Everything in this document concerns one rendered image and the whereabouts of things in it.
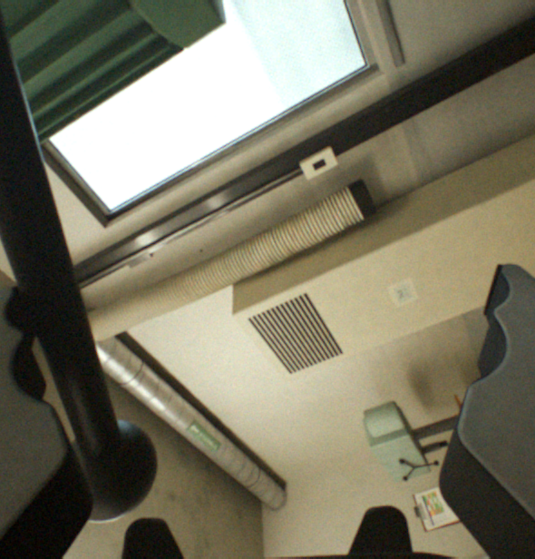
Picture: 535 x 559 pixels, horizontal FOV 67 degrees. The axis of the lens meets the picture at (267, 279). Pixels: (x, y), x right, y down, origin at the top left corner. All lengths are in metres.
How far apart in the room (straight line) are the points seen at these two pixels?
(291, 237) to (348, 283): 0.30
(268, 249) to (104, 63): 1.51
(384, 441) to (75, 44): 2.24
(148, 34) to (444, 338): 2.44
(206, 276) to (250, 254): 0.22
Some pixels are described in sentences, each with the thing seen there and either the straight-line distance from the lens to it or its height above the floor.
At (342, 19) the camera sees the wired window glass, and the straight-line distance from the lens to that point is 1.71.
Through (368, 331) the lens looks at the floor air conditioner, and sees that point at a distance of 1.90.
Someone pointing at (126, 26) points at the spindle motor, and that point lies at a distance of 0.20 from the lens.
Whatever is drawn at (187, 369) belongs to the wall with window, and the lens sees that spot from 2.45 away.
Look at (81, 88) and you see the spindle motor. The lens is 0.22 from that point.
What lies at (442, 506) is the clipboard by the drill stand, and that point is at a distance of 3.13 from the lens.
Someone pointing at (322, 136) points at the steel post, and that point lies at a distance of 1.63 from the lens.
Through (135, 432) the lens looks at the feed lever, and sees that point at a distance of 0.17.
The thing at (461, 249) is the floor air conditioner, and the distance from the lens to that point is 1.76.
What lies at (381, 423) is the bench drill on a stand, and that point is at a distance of 2.22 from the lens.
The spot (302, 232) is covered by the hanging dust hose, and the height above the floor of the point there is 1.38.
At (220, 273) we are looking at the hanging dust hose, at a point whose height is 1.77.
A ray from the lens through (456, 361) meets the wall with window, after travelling 2.74.
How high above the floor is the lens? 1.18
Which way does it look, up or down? 14 degrees up
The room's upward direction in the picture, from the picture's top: 115 degrees counter-clockwise
